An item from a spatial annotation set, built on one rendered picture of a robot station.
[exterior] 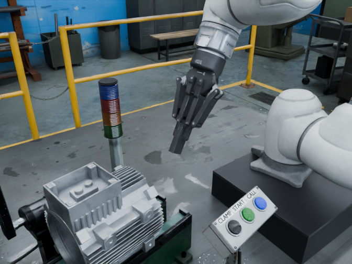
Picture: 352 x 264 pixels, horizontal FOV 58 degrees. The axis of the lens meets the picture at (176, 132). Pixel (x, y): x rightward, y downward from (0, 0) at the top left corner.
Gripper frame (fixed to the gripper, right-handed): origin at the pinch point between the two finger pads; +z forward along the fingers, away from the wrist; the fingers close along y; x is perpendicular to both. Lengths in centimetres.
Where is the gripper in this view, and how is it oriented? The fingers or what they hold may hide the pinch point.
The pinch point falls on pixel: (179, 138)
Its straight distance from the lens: 74.0
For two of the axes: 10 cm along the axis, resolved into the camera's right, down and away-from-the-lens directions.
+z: -3.4, 9.3, 1.0
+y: 7.1, 3.3, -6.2
